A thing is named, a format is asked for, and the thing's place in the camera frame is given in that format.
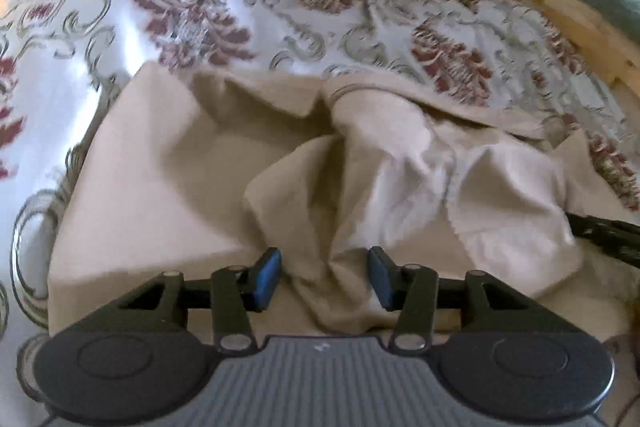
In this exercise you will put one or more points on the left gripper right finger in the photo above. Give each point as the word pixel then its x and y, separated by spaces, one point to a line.
pixel 412 291

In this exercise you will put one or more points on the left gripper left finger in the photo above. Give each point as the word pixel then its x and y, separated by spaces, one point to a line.
pixel 236 292

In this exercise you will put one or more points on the beige large garment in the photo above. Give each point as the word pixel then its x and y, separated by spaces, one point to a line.
pixel 194 172

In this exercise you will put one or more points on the floral white bed cover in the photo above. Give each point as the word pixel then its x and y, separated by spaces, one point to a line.
pixel 64 64

